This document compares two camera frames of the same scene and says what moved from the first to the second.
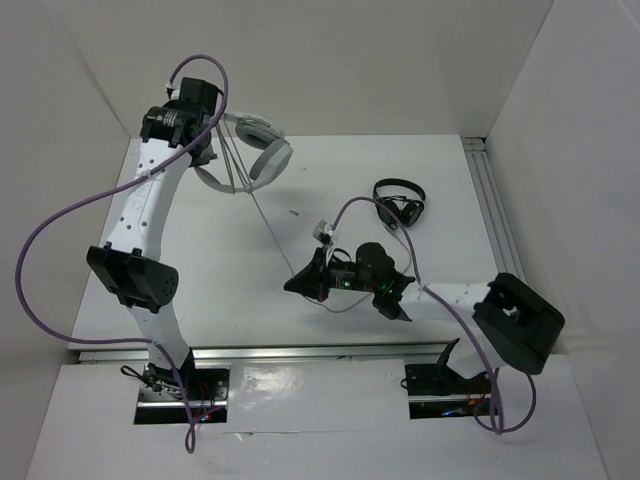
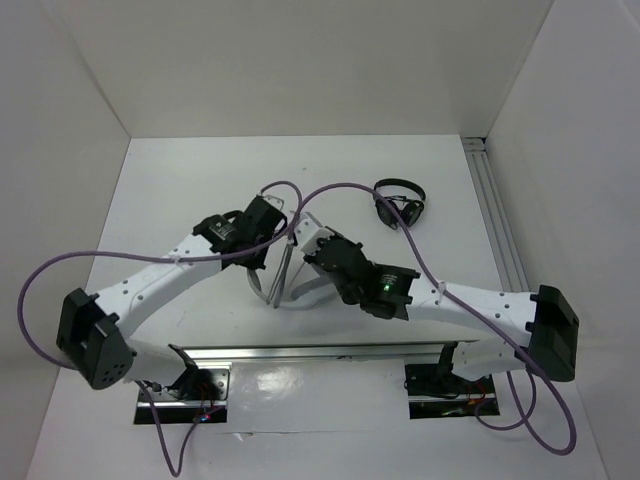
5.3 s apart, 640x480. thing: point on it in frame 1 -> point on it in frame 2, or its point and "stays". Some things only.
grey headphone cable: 240,183 -> 280,276
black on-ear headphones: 413,209 stays
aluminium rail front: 289,354 stays
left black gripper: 203,156 -> 257,262
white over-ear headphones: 273,153 -> 308,295
